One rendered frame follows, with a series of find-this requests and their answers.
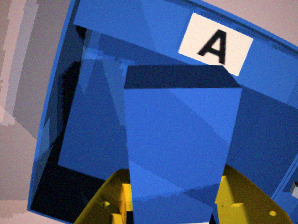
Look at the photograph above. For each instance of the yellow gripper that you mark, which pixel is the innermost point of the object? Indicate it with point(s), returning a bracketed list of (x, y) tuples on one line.
[(239, 201)]

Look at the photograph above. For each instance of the blue and white eraser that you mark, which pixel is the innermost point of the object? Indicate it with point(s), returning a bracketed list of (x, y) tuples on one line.
[(179, 124)]

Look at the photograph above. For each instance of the blue bin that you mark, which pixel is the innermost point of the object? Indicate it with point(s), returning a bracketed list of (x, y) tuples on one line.
[(82, 137)]

